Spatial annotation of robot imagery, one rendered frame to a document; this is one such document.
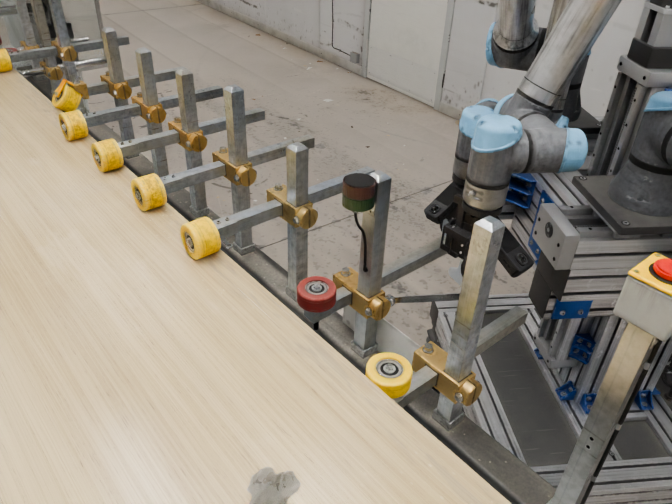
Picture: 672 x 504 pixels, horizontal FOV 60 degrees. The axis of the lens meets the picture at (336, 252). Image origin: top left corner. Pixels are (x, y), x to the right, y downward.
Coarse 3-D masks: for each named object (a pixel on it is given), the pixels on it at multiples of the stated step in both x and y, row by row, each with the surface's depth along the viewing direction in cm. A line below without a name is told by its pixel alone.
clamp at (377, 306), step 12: (336, 276) 126; (348, 276) 126; (336, 288) 128; (348, 288) 124; (360, 300) 122; (372, 300) 120; (384, 300) 120; (360, 312) 123; (372, 312) 120; (384, 312) 122
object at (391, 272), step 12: (444, 240) 141; (420, 252) 137; (432, 252) 137; (444, 252) 141; (396, 264) 132; (408, 264) 133; (420, 264) 136; (384, 276) 129; (396, 276) 132; (336, 300) 121; (348, 300) 124; (312, 312) 118; (324, 312) 120
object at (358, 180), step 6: (354, 174) 106; (360, 174) 106; (366, 174) 106; (348, 180) 104; (354, 180) 104; (360, 180) 104; (366, 180) 104; (372, 180) 104; (354, 186) 102; (360, 186) 102; (366, 186) 102; (372, 210) 109; (354, 216) 108; (372, 216) 109; (360, 228) 110; (366, 246) 114; (366, 252) 115; (366, 258) 116; (366, 270) 117
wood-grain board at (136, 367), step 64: (0, 128) 176; (0, 192) 145; (64, 192) 146; (128, 192) 147; (0, 256) 123; (64, 256) 124; (128, 256) 125; (0, 320) 107; (64, 320) 107; (128, 320) 108; (192, 320) 109; (256, 320) 109; (0, 384) 94; (64, 384) 95; (128, 384) 95; (192, 384) 96; (256, 384) 96; (320, 384) 97; (0, 448) 85; (64, 448) 85; (128, 448) 85; (192, 448) 86; (256, 448) 86; (320, 448) 86; (384, 448) 87
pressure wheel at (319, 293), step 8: (304, 280) 119; (312, 280) 119; (320, 280) 119; (328, 280) 119; (304, 288) 117; (312, 288) 117; (320, 288) 117; (328, 288) 117; (304, 296) 115; (312, 296) 115; (320, 296) 115; (328, 296) 115; (304, 304) 115; (312, 304) 115; (320, 304) 115; (328, 304) 116
